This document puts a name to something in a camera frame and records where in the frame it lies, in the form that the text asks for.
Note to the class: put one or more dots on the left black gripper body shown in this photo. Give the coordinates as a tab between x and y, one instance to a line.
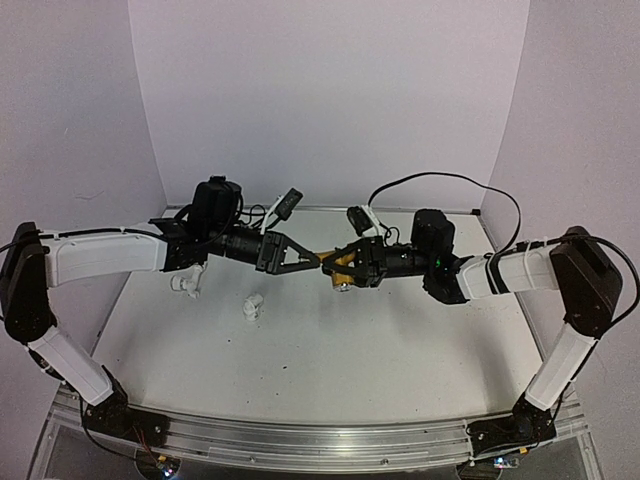
265	262

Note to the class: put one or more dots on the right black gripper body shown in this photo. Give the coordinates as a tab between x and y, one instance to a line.
375	265

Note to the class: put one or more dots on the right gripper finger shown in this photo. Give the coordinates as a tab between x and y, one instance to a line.
349	276
347	254

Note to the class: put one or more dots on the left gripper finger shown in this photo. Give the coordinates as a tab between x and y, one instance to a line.
290	268
293	253

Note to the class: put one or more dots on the gold brass faucet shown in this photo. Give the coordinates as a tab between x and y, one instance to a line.
324	268

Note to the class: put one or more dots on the white elbow fitting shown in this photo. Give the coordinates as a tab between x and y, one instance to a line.
252	306

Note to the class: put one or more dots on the white plastic faucet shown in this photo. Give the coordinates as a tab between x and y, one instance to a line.
190	285

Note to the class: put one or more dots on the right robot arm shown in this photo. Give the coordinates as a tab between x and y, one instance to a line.
575	265

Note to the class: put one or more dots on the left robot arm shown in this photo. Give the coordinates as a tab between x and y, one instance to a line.
36	261

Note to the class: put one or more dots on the left small circuit board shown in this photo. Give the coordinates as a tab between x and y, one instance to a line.
168	467

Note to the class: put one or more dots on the small circuit board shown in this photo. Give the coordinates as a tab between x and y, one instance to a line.
505	462
168	467

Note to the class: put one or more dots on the right small circuit board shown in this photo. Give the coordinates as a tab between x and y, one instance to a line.
505	462

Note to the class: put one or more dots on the aluminium front rail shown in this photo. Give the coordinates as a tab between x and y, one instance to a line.
316	448

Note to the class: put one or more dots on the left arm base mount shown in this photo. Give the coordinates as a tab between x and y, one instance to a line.
116	418

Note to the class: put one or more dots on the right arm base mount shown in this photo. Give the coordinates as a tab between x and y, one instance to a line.
526	425

